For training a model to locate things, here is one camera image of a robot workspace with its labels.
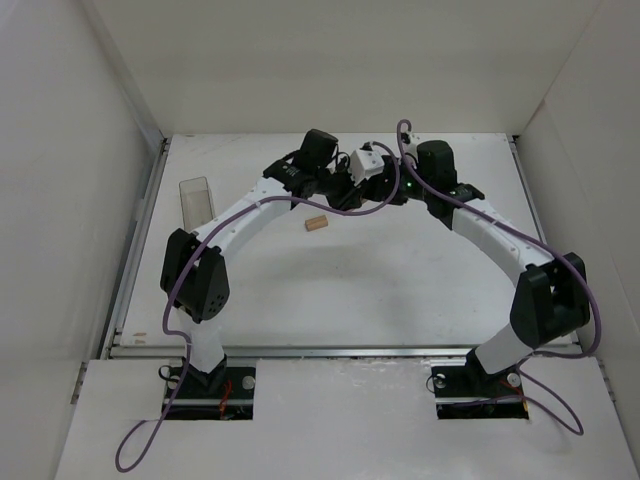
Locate purple cable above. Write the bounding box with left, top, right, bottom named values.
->
left=396, top=119, right=601, bottom=436
left=115, top=141, right=401, bottom=474

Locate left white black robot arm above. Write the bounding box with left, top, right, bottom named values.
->
left=160, top=129, right=385, bottom=394

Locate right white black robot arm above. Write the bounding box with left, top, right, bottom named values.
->
left=348, top=136, right=593, bottom=397

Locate clear plastic box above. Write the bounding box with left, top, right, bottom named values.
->
left=179, top=176, right=215, bottom=232

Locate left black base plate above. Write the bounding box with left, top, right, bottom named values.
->
left=158, top=365, right=256, bottom=421

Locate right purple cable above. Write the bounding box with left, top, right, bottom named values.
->
left=396, top=119, right=601, bottom=436

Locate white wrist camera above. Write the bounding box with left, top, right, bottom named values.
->
left=402, top=133, right=423, bottom=157
left=348, top=149, right=385, bottom=185

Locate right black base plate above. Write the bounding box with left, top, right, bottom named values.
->
left=428, top=365, right=529, bottom=420

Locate metal rail front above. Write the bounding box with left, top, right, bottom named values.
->
left=107, top=344, right=584, bottom=359

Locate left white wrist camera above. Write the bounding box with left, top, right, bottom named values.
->
left=348, top=149, right=385, bottom=185

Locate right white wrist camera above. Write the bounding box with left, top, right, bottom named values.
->
left=402, top=133, right=423, bottom=157

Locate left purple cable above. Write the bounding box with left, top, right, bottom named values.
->
left=115, top=141, right=401, bottom=474

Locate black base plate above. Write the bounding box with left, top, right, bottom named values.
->
left=158, top=365, right=256, bottom=421
left=428, top=365, right=529, bottom=420

